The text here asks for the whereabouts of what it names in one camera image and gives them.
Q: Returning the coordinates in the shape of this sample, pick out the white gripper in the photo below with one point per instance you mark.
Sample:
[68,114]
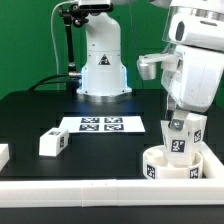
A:
[192,81]

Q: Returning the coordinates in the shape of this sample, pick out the white round stool seat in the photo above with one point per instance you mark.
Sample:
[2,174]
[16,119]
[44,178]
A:
[156,166]

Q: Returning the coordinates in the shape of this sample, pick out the white front fence bar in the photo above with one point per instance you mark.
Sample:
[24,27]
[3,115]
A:
[94,193]

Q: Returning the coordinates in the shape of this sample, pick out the white marker sheet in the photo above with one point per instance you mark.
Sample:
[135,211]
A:
[108,124]

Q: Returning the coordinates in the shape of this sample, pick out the white left fence bar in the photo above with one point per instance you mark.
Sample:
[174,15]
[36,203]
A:
[4,155]

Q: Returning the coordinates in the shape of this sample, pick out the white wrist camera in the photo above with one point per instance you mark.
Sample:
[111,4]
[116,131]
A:
[196,31]

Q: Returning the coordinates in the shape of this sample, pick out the white camera on mount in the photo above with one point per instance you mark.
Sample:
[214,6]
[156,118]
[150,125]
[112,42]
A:
[95,5]

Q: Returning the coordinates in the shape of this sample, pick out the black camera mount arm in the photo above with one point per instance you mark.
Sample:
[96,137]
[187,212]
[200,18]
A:
[72,17]

